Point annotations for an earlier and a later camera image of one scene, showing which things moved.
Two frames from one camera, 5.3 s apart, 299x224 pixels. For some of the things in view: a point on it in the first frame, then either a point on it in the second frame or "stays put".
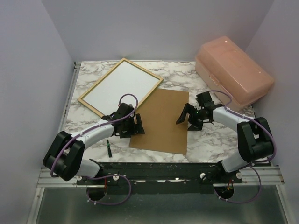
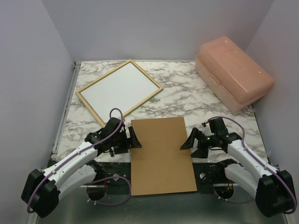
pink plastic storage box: x=224 y=65 stays put
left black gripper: x=137 y=129 to x=132 y=142
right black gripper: x=195 y=126 to x=201 y=152
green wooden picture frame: x=103 y=114 to x=96 y=114
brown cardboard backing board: x=159 y=114 to x=160 y=166
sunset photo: x=126 y=84 stays put
